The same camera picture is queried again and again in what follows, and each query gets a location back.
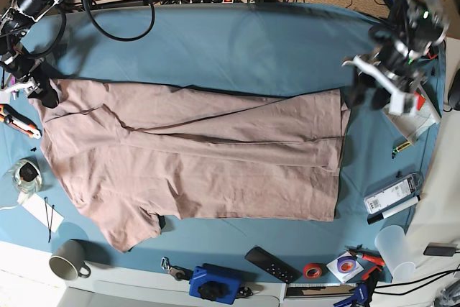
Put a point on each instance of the small green circuit board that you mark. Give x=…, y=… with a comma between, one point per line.
x=399, y=148

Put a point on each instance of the translucent plastic cup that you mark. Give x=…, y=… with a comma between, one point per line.
x=393, y=246

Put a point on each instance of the white black marker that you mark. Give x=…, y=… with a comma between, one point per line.
x=394, y=210

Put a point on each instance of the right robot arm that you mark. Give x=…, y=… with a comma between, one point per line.
x=21, y=15

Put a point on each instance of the blue handled clamp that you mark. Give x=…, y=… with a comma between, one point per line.
x=362, y=294

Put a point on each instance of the purple tape on white card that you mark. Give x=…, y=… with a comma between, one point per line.
x=345, y=267

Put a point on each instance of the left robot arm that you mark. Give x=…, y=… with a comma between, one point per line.
x=426, y=15

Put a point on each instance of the blue box with black knob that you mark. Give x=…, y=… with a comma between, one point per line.
x=215, y=284

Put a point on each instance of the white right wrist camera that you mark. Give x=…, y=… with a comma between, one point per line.
x=6, y=93

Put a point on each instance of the black computer mouse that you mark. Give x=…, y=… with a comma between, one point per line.
x=454, y=92

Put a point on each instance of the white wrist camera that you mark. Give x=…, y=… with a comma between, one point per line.
x=403, y=103
x=6, y=93

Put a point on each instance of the teal table cloth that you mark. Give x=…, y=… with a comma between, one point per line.
x=279, y=50

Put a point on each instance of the red tape roll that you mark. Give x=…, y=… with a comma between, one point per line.
x=314, y=271

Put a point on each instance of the mauve T-shirt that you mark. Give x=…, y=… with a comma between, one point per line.
x=128, y=153

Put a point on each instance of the white paper card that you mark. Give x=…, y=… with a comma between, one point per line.
x=36, y=207

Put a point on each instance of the black power adapter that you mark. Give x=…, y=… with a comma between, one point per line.
x=440, y=250

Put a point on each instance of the metal carabiner keyring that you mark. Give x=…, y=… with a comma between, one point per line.
x=178, y=273

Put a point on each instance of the orange utility knife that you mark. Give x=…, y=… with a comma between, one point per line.
x=14, y=120

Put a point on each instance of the clear packaged box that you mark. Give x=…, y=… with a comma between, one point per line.
x=393, y=193

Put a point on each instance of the red handled pliers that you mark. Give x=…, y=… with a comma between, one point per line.
x=367, y=256

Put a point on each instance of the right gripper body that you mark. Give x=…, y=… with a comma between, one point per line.
x=19, y=64

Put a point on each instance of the grey ceramic mug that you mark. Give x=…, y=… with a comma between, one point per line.
x=68, y=261

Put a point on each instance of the black remote control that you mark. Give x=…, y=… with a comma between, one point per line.
x=272, y=265

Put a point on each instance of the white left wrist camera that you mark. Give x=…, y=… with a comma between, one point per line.
x=403, y=103

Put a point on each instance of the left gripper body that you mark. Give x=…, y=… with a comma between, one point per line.
x=394, y=55

